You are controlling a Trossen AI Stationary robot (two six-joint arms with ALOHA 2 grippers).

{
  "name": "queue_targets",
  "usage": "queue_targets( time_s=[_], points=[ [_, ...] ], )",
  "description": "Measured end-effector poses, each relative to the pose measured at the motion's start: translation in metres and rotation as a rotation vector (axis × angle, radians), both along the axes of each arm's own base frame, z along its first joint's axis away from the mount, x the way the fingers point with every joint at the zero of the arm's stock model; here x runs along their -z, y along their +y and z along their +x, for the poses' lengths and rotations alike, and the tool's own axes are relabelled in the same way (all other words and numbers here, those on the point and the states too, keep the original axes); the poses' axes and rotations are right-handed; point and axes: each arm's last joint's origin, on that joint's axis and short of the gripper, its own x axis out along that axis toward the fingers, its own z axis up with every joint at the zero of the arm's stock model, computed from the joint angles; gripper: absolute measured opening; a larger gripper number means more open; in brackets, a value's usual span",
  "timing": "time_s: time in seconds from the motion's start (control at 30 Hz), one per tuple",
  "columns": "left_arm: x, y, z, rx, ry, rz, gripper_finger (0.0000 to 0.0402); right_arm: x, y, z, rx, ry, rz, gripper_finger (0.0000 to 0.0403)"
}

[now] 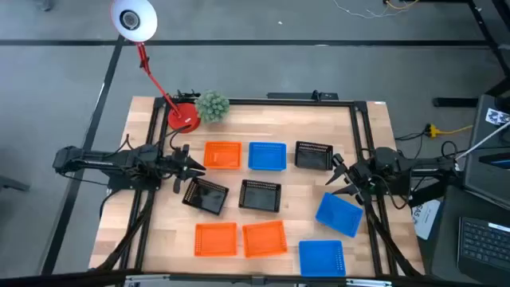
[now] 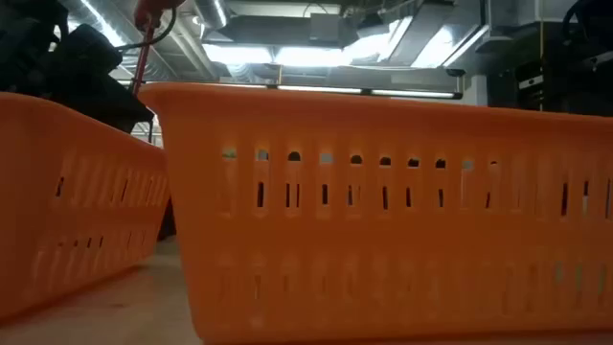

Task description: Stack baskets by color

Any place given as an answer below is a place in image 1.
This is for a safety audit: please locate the black tablet blue screen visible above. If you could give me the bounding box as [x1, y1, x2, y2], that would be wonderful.
[477, 151, 510, 171]

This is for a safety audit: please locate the red desk lamp white shade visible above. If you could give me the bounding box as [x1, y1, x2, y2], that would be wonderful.
[110, 0, 202, 134]

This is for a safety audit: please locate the orange plastic basket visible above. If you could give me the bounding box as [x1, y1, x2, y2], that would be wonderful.
[194, 222, 239, 258]
[241, 219, 289, 259]
[203, 140, 243, 171]

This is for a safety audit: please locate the white floor cable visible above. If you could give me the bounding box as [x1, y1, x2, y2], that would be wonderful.
[331, 0, 402, 20]

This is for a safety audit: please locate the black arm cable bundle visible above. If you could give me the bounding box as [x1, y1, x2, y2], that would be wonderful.
[364, 199, 423, 278]
[93, 190, 156, 274]

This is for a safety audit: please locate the yellow floor cable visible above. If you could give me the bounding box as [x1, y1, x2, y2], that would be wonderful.
[384, 0, 420, 11]

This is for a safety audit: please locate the black left arm cable bundle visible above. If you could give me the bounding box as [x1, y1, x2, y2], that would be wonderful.
[93, 190, 156, 274]

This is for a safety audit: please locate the dark grey side desk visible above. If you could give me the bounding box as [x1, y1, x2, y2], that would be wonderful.
[430, 185, 510, 287]

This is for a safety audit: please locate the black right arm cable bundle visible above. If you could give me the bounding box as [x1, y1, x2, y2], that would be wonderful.
[364, 199, 423, 278]

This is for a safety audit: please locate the black plastic basket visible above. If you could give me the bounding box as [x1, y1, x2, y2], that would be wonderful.
[182, 176, 230, 216]
[237, 179, 283, 214]
[294, 140, 335, 171]

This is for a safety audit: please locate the black aluminium table frame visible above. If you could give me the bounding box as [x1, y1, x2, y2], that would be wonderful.
[89, 95, 426, 280]

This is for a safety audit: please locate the black left wrist camera cable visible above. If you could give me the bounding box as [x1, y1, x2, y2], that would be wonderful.
[169, 124, 193, 151]

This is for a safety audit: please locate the white printed paper sheet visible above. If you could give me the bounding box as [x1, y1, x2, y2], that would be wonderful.
[411, 198, 442, 241]

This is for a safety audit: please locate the black metal stand frame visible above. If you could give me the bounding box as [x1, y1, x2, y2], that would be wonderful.
[466, 0, 510, 77]

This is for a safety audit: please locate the yellow power cord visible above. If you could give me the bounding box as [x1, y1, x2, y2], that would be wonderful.
[437, 124, 474, 136]

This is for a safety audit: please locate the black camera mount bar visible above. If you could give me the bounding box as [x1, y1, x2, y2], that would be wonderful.
[266, 90, 340, 101]

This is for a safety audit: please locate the black stand foot bar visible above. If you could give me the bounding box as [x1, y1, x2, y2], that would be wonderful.
[433, 96, 479, 108]

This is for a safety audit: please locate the silver metal bracket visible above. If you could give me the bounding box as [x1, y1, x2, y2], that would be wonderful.
[345, 277, 394, 287]
[124, 273, 173, 287]

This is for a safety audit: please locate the black laptop keyboard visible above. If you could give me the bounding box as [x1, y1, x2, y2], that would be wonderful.
[457, 216, 510, 286]

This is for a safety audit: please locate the black and white marker sticker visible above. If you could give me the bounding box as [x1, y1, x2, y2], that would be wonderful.
[484, 107, 510, 126]

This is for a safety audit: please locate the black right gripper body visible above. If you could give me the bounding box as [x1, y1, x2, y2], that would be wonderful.
[332, 152, 375, 206]

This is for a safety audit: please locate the dark grey furniture leg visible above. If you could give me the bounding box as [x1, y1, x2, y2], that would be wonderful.
[0, 174, 31, 193]

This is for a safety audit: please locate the white thin rod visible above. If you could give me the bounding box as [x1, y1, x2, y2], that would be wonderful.
[455, 120, 510, 161]

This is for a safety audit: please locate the green round artificial plant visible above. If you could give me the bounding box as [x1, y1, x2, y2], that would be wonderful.
[194, 89, 231, 124]

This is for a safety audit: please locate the black power cable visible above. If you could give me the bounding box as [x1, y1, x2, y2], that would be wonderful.
[394, 129, 428, 142]

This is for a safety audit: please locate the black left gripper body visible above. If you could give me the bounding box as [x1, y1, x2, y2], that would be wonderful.
[161, 143, 192, 195]

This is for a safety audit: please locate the black computer case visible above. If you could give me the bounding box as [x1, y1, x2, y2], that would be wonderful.
[464, 93, 510, 210]

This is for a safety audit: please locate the black front rail bar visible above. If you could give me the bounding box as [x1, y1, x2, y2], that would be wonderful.
[0, 269, 510, 287]

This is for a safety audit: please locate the blue plastic basket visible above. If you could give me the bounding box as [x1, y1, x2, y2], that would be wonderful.
[315, 191, 365, 239]
[298, 239, 347, 278]
[247, 141, 288, 172]

